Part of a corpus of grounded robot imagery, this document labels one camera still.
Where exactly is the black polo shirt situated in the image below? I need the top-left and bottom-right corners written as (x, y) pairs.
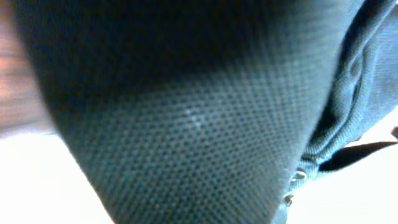
top-left (13, 0), bottom-right (397, 223)

